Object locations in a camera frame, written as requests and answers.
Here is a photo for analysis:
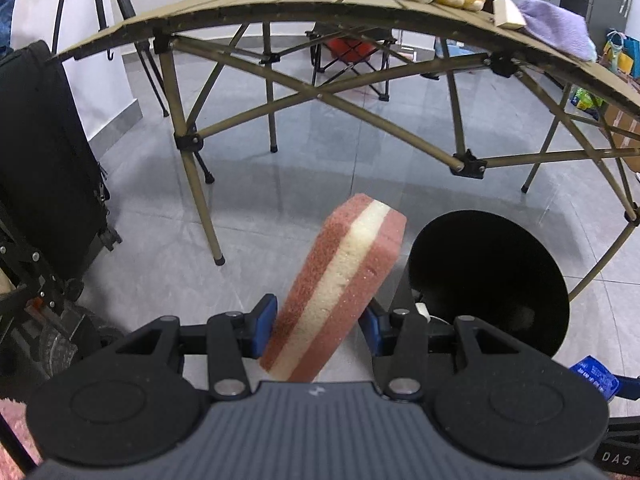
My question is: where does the pink fleece clothing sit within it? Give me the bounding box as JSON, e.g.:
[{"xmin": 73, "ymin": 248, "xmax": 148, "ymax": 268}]
[{"xmin": 0, "ymin": 397, "xmax": 43, "ymax": 476}]

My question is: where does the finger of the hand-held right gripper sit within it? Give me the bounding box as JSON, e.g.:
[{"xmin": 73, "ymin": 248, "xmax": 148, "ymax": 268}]
[{"xmin": 607, "ymin": 374, "xmax": 640, "ymax": 403}]

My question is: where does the black trash bin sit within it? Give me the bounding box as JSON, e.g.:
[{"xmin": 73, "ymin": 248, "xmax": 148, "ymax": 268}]
[{"xmin": 385, "ymin": 211, "xmax": 571, "ymax": 361}]

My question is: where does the black suitcase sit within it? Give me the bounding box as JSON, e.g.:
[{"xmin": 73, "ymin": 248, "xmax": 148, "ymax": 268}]
[{"xmin": 0, "ymin": 40, "xmax": 123, "ymax": 281}]

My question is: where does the large cardboard box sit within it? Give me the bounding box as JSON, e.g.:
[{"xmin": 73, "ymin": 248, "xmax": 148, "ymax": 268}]
[{"xmin": 602, "ymin": 102, "xmax": 640, "ymax": 171}]

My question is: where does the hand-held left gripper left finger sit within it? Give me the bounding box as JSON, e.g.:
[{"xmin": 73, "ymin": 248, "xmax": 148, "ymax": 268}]
[{"xmin": 114, "ymin": 294, "xmax": 279, "ymax": 402}]

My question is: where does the black folding cart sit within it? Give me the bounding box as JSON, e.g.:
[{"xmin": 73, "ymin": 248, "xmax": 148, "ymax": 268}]
[{"xmin": 0, "ymin": 200, "xmax": 126, "ymax": 401}]

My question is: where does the pink and white sponge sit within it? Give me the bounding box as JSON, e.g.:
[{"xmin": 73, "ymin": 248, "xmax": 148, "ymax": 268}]
[{"xmin": 259, "ymin": 192, "xmax": 407, "ymax": 383}]

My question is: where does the green plastic bag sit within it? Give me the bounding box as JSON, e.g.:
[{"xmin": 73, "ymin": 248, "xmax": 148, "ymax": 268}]
[{"xmin": 570, "ymin": 87, "xmax": 603, "ymax": 111}]

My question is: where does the cream foam block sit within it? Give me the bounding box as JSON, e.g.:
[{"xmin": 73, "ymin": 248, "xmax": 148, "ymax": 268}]
[{"xmin": 492, "ymin": 0, "xmax": 527, "ymax": 30}]

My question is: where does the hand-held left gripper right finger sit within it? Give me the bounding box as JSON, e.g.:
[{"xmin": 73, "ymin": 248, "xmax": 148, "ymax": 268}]
[{"xmin": 359, "ymin": 304, "xmax": 526, "ymax": 402}]

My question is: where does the lilac fluffy cloth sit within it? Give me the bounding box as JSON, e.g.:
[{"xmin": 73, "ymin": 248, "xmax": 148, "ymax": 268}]
[{"xmin": 517, "ymin": 0, "xmax": 598, "ymax": 62}]

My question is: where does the blue cloth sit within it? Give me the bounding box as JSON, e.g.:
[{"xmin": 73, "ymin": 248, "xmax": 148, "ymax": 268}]
[{"xmin": 0, "ymin": 0, "xmax": 26, "ymax": 56}]

